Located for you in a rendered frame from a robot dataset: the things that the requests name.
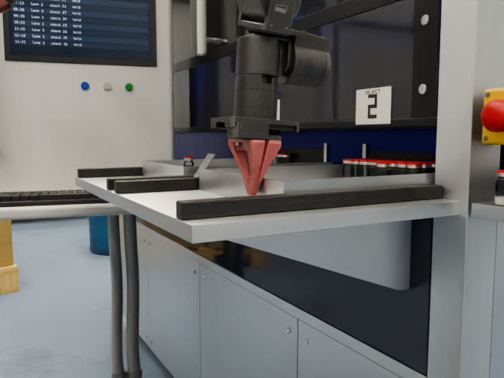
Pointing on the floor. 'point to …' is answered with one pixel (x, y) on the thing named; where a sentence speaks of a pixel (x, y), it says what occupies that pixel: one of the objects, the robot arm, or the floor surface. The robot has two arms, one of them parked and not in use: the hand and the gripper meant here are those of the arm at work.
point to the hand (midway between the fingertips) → (251, 189)
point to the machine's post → (465, 190)
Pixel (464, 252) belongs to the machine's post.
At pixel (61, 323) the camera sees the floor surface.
